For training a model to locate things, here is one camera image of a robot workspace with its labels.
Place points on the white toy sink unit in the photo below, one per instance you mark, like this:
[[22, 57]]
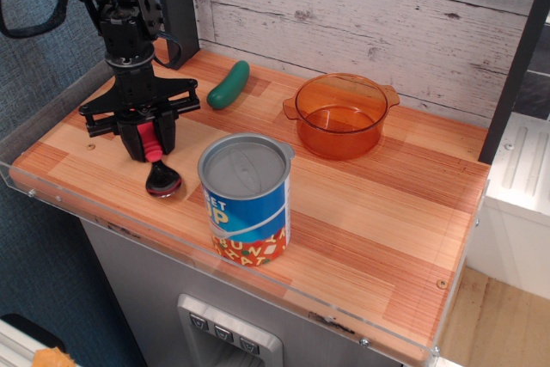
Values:
[[510, 238]]

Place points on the orange black object corner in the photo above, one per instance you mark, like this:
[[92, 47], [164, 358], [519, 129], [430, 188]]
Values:
[[24, 343]]

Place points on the silver ice dispenser panel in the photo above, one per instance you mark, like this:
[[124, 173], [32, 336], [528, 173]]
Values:
[[217, 338]]

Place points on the dark grey right post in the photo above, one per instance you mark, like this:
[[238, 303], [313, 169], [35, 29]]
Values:
[[520, 63]]

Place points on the blue soup can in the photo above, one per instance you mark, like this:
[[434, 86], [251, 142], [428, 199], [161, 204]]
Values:
[[245, 179]]

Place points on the green toy cucumber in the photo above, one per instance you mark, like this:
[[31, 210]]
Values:
[[229, 89]]

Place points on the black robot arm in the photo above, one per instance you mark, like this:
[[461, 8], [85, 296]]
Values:
[[129, 29]]

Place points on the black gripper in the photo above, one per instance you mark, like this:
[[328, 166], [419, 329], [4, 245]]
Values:
[[139, 96]]

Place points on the red handled metal spoon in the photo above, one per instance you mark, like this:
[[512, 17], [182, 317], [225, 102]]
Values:
[[162, 181]]

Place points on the clear acrylic table guard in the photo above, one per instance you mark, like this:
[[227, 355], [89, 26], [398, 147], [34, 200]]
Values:
[[377, 242]]

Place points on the grey toy fridge cabinet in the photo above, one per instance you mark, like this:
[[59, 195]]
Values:
[[147, 284]]

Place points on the dark grey left post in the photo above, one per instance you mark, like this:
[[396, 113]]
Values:
[[180, 21]]

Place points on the orange transparent plastic pot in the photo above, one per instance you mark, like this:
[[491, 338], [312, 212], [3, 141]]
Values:
[[340, 116]]

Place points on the dark grey post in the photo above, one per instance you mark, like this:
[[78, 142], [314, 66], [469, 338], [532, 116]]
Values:
[[520, 63], [180, 21]]

